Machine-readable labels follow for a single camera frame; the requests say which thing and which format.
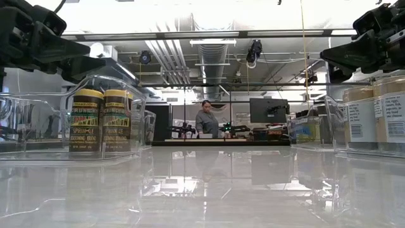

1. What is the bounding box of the person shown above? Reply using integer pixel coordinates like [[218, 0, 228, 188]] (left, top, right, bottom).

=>
[[194, 99, 220, 139]]

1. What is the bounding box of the tan-lid furikake spice jar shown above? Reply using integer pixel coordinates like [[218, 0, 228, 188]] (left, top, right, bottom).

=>
[[342, 85, 379, 150], [372, 75, 405, 153]]

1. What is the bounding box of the black overhead camera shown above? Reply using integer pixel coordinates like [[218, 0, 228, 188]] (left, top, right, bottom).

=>
[[246, 39, 263, 69]]

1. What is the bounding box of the yellow-lid chili onion jar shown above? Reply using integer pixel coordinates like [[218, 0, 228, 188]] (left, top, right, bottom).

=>
[[103, 89, 133, 153], [68, 88, 104, 153]]

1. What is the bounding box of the clear plastic bin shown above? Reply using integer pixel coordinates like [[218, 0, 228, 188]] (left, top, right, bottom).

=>
[[142, 109, 157, 147], [285, 104, 328, 151], [0, 75, 148, 161], [324, 74, 405, 158]]

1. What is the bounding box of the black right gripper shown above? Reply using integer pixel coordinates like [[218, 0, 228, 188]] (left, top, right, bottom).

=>
[[320, 0, 405, 84]]

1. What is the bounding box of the yellow hanging cable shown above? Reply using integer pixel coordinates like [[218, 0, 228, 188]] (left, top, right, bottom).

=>
[[299, 0, 310, 108]]

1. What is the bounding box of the black monitor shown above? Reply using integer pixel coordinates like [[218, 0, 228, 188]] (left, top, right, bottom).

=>
[[249, 98, 289, 124]]

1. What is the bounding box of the black table frame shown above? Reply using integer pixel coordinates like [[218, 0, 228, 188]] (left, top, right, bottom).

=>
[[151, 139, 290, 147]]

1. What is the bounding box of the black horizontal bar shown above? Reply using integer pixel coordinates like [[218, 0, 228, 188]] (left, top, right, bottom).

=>
[[139, 82, 371, 89]]

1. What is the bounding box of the overhead light bar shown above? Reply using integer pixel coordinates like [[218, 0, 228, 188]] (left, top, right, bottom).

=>
[[61, 30, 358, 41]]

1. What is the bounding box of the black ceiling spotlight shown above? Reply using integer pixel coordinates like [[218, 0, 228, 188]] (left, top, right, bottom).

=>
[[139, 50, 153, 65]]

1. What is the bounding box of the silver ventilation duct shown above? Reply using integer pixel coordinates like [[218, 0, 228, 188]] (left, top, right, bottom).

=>
[[197, 41, 229, 101]]

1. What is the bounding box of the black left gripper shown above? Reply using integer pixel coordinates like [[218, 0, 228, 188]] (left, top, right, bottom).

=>
[[0, 0, 107, 82]]

